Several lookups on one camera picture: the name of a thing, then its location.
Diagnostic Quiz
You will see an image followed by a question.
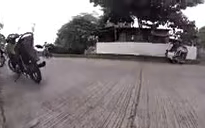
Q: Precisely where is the large tree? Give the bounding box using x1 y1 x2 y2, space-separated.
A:
89 0 205 46

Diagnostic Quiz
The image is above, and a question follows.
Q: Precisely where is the dark building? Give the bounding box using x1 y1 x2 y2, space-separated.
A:
98 21 178 44

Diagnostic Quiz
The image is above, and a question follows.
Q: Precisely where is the vehicle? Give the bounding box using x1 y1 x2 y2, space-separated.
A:
164 39 190 65

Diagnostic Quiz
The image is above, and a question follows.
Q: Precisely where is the black motorcycle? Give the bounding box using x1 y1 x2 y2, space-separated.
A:
4 31 47 85

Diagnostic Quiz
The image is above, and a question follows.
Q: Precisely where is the white wall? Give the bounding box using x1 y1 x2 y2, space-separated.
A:
95 41 198 61

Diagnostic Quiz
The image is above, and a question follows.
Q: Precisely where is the grey concrete road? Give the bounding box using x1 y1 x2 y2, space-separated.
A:
0 55 205 128

